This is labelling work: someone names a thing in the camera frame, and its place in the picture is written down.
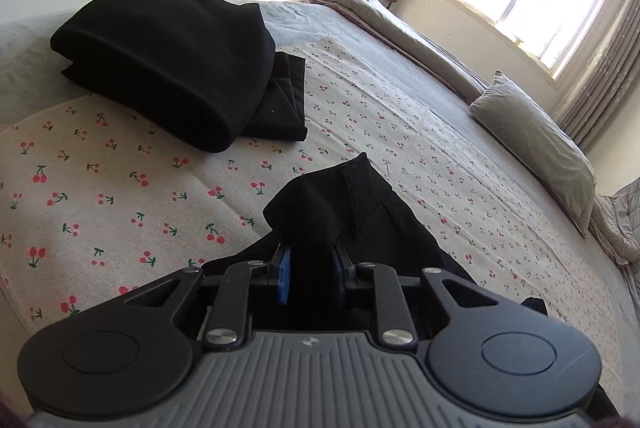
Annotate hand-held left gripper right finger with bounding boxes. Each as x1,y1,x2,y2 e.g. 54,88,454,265
331,244,496,353

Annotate crumpled grey blanket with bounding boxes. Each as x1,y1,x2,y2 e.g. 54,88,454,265
590,177,640,267

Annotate grey pillow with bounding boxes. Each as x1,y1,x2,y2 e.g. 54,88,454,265
468,70,599,239

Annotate black pants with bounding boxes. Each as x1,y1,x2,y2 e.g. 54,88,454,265
202,152,547,330

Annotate folded thin black garment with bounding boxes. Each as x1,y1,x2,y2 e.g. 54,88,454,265
240,51,308,143

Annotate folded grey quilt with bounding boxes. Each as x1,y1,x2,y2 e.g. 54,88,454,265
305,0,494,102

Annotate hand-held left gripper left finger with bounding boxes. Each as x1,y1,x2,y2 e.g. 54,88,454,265
123,244,296,353

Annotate folded thick black garment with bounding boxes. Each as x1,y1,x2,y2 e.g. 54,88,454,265
49,0,277,153

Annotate cherry print bed sheet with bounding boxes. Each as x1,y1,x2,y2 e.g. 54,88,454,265
0,34,627,342

